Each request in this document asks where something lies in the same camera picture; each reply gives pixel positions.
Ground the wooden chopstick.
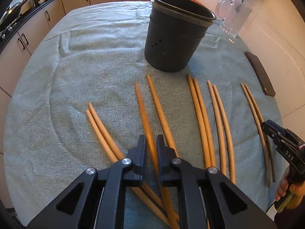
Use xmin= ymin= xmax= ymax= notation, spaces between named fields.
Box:
xmin=207 ymin=80 xmax=227 ymax=176
xmin=87 ymin=102 xmax=165 ymax=212
xmin=193 ymin=77 xmax=217 ymax=167
xmin=245 ymin=84 xmax=276 ymax=182
xmin=240 ymin=83 xmax=270 ymax=188
xmin=146 ymin=74 xmax=179 ymax=157
xmin=187 ymin=74 xmax=211 ymax=169
xmin=86 ymin=109 xmax=170 ymax=225
xmin=213 ymin=85 xmax=236 ymax=184
xmin=134 ymin=82 xmax=179 ymax=229

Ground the person right hand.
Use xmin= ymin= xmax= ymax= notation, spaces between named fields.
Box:
xmin=275 ymin=167 xmax=305 ymax=210

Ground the black smartphone brown case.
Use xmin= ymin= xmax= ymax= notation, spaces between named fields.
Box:
xmin=245 ymin=51 xmax=275 ymax=97

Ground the blue-green table cloth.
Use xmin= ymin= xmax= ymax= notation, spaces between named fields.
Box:
xmin=4 ymin=2 xmax=281 ymax=225

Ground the clear glass beer mug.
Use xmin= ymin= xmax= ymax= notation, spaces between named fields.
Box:
xmin=215 ymin=0 xmax=252 ymax=37

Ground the black perforated utensil holder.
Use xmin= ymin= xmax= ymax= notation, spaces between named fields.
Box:
xmin=144 ymin=0 xmax=216 ymax=72

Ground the black wok on stove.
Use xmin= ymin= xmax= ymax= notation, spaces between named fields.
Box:
xmin=0 ymin=0 xmax=28 ymax=31

